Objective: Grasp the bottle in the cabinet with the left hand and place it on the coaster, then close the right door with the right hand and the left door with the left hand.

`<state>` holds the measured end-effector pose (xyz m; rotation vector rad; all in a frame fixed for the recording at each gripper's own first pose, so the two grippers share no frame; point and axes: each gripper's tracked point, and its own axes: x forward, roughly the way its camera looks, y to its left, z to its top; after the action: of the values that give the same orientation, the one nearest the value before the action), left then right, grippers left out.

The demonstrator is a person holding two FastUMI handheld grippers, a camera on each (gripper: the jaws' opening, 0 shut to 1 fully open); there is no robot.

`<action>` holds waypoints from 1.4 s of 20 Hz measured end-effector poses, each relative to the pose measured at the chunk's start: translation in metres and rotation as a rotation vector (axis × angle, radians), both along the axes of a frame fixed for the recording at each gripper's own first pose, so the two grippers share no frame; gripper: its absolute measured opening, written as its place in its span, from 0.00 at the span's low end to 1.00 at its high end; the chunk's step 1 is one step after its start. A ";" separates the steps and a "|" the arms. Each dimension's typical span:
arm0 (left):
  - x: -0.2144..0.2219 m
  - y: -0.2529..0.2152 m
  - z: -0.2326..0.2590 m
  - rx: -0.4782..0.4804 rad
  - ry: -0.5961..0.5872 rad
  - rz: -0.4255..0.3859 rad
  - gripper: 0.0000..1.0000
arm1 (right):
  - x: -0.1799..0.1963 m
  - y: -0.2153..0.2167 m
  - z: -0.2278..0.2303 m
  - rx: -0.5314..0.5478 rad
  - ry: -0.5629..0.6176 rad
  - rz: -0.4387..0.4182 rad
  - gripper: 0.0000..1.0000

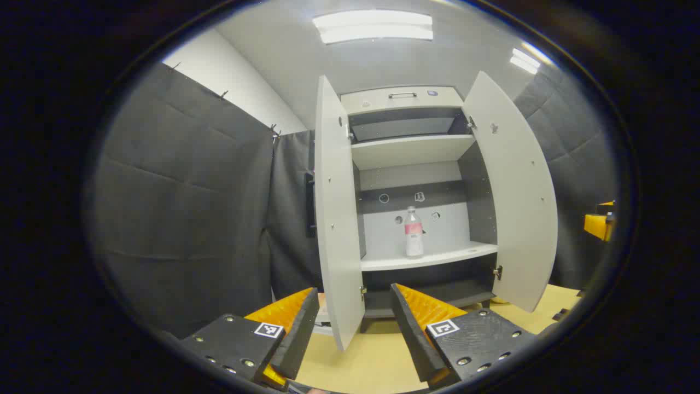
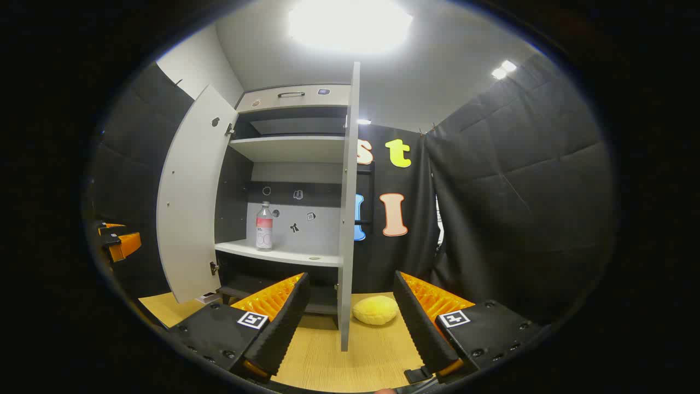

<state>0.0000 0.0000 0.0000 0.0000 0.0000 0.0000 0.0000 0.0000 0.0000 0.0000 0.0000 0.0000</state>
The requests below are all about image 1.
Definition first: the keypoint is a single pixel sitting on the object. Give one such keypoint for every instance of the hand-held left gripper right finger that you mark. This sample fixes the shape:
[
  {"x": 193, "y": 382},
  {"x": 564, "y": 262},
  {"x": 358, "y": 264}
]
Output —
[{"x": 413, "y": 339}]

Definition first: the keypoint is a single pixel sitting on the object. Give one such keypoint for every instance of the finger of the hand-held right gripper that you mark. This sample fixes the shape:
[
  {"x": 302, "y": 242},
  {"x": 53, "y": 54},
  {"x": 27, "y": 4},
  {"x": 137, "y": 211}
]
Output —
[
  {"x": 606, "y": 208},
  {"x": 599, "y": 225}
]

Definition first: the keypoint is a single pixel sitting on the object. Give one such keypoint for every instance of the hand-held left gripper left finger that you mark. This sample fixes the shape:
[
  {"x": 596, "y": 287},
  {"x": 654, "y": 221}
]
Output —
[{"x": 298, "y": 339}]

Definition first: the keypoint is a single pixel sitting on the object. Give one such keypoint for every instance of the grey cabinet door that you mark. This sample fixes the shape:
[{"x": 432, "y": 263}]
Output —
[
  {"x": 519, "y": 191},
  {"x": 336, "y": 219}
]

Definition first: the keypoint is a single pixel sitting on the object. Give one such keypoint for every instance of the clear bottle with pink label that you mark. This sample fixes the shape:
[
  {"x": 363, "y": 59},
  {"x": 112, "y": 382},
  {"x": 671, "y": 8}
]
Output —
[{"x": 414, "y": 235}]

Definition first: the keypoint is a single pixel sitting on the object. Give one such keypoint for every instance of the grey cabinet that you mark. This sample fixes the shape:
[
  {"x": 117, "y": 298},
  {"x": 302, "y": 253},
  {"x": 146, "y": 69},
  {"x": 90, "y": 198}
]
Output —
[{"x": 383, "y": 230}]

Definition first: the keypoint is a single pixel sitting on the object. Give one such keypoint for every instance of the dark quilted cloth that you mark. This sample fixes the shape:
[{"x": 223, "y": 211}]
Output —
[
  {"x": 186, "y": 208},
  {"x": 579, "y": 142}
]

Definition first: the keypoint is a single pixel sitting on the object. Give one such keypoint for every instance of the black backdrop cloth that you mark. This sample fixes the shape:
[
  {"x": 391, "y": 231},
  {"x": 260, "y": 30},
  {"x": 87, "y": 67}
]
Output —
[{"x": 290, "y": 246}]

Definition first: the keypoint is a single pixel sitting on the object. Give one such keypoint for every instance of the yellow plush fruit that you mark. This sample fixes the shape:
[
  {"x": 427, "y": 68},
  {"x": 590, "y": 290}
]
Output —
[{"x": 500, "y": 300}]

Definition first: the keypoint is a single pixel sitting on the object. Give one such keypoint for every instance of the small dark object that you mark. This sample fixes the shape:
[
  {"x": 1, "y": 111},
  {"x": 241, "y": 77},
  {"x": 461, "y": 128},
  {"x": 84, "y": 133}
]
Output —
[{"x": 561, "y": 315}]

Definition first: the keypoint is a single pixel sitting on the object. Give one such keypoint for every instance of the small ceiling light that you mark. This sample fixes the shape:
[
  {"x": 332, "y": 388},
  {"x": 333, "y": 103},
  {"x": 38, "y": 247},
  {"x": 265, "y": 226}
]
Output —
[{"x": 525, "y": 60}]

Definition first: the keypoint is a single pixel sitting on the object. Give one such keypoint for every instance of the large ceiling light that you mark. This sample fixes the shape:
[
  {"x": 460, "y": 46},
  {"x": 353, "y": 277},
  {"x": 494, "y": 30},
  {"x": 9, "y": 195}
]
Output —
[{"x": 374, "y": 26}]

